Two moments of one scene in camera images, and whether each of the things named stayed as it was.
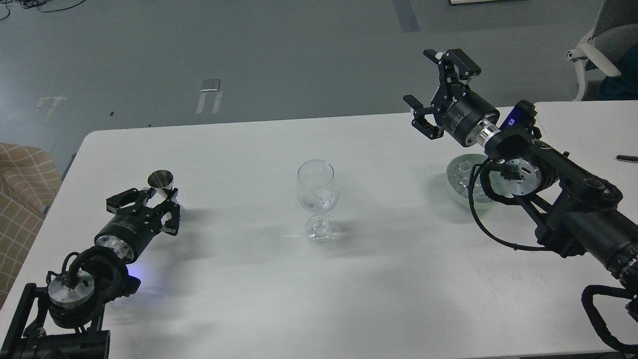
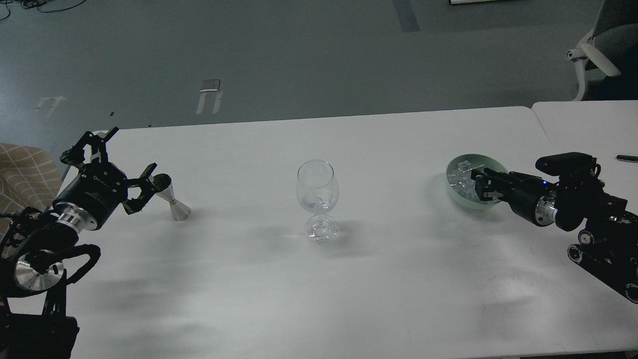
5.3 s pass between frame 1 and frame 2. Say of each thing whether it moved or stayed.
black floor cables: stayed
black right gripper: moved
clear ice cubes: stayed
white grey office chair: stayed
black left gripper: moved
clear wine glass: stayed
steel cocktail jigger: moved
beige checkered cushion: stayed
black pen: stayed
